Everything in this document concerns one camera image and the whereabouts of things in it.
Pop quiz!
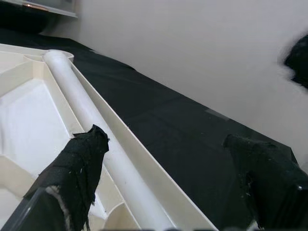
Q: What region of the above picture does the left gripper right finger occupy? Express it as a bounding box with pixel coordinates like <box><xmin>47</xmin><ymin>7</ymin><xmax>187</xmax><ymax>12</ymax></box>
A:
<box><xmin>223</xmin><ymin>134</ymin><xmax>308</xmax><ymax>231</ymax></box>

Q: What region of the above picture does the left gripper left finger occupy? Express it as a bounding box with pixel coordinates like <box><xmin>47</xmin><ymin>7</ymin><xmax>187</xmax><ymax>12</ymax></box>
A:
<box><xmin>4</xmin><ymin>124</ymin><xmax>109</xmax><ymax>231</ymax></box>

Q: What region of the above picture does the white plastic table top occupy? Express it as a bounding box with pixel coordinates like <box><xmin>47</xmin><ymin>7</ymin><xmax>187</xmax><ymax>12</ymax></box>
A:
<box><xmin>0</xmin><ymin>43</ymin><xmax>218</xmax><ymax>231</ymax></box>

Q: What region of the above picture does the white plastic table leg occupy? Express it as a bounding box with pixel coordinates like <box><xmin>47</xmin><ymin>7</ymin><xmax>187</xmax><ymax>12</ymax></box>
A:
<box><xmin>42</xmin><ymin>49</ymin><xmax>178</xmax><ymax>231</ymax></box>

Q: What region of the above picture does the black table cloth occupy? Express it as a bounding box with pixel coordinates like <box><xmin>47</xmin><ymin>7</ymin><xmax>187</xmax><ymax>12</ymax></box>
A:
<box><xmin>0</xmin><ymin>27</ymin><xmax>300</xmax><ymax>231</ymax></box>

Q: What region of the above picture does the clear plastic container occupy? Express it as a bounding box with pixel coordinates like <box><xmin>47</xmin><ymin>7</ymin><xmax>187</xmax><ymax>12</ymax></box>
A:
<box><xmin>23</xmin><ymin>0</ymin><xmax>79</xmax><ymax>19</ymax></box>

